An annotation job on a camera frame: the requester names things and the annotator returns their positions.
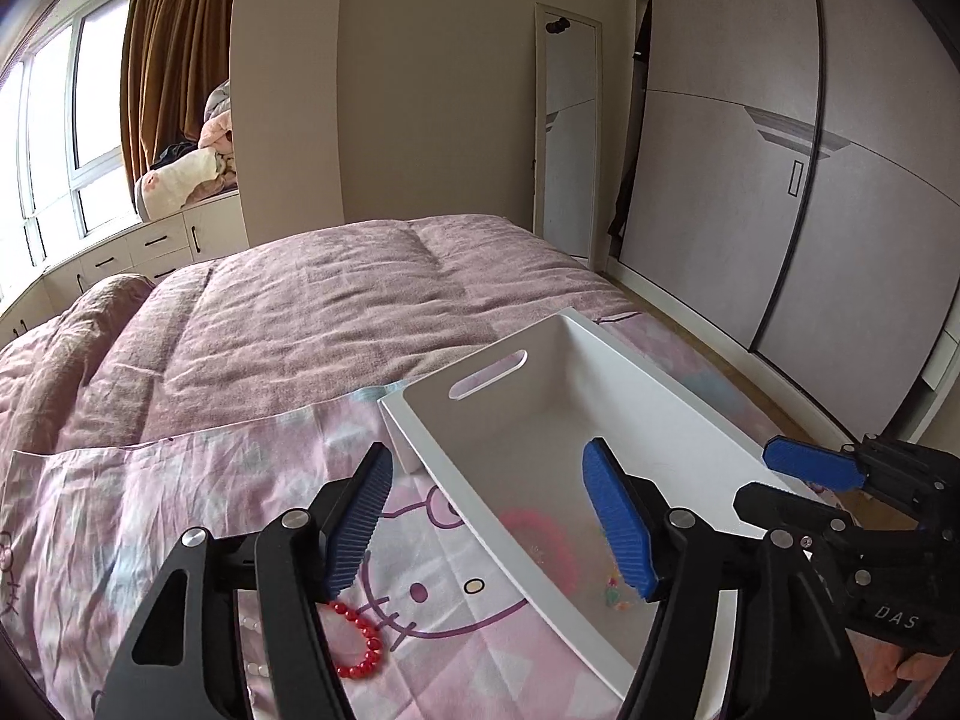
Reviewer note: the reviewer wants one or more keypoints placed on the pile of bedding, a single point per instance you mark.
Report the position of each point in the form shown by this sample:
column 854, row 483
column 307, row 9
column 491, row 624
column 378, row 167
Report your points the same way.
column 195, row 165

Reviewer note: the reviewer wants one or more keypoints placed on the window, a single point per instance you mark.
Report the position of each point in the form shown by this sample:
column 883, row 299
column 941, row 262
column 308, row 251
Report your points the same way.
column 52, row 135

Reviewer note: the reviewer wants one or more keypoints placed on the white tray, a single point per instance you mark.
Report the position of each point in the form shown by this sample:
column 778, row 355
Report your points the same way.
column 525, row 420

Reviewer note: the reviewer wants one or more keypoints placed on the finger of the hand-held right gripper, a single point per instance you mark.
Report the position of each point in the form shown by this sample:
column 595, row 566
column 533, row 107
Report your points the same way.
column 780, row 504
column 814, row 461

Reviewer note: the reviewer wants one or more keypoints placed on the brown curtain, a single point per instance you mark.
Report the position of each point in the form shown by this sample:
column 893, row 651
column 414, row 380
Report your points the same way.
column 180, row 67

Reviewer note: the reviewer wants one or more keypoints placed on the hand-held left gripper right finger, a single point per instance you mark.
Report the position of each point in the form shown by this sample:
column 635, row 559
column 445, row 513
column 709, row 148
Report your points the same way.
column 619, row 521

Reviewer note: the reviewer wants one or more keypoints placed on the grey wardrobe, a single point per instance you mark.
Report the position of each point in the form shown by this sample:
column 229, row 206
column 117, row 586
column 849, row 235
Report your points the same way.
column 787, row 165

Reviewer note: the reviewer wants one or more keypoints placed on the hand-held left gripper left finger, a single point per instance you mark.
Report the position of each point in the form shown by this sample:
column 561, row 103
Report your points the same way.
column 358, row 521

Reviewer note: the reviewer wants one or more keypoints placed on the white drawer cabinet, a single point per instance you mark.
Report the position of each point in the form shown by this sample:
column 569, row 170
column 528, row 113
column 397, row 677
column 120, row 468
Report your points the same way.
column 165, row 240

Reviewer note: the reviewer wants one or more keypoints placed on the person's right hand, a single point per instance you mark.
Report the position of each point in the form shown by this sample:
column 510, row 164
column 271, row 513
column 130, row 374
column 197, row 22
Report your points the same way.
column 911, row 679

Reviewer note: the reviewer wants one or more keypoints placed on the pink cartoon printed blanket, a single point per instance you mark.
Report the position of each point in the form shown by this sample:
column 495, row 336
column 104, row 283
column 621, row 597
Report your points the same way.
column 187, row 495

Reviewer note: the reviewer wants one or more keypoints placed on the standing mirror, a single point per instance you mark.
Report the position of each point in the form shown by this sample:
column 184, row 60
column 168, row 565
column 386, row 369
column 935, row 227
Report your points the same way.
column 570, row 135

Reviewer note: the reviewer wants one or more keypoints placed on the pink quilt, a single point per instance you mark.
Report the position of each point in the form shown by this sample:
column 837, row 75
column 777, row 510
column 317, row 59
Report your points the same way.
column 337, row 307

